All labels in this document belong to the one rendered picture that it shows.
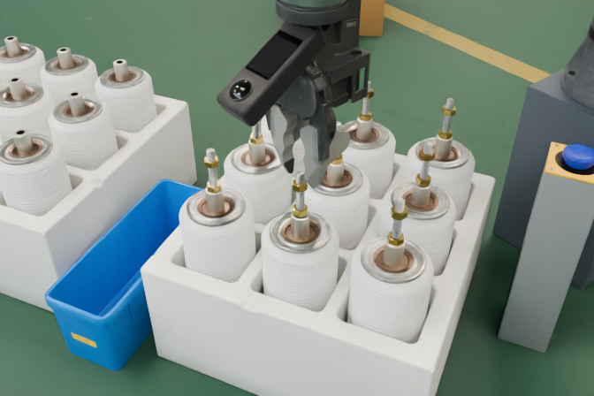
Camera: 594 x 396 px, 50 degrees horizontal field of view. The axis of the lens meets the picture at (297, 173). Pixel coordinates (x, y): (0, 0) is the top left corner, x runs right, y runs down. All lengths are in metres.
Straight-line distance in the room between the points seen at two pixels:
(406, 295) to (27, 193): 0.55
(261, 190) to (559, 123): 0.46
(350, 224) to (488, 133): 0.68
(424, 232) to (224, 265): 0.26
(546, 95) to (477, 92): 0.62
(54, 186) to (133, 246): 0.18
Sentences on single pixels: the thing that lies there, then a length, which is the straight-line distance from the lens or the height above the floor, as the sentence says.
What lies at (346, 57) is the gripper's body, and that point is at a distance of 0.67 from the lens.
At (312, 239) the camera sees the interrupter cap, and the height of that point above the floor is 0.25.
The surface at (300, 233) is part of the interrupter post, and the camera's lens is 0.78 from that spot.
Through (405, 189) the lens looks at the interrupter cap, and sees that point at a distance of 0.86.
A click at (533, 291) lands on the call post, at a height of 0.12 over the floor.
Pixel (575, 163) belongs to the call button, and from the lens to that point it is 0.85.
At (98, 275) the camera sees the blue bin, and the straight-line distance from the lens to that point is 1.04.
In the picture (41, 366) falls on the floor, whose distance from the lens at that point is 1.04.
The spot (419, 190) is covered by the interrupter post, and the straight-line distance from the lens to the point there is 0.83.
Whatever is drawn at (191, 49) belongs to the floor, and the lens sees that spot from 1.82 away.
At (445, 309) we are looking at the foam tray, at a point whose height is 0.18.
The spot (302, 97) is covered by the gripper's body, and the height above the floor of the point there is 0.45.
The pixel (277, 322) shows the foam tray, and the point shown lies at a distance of 0.80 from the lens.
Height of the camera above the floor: 0.78
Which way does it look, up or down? 37 degrees down
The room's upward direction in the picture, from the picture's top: straight up
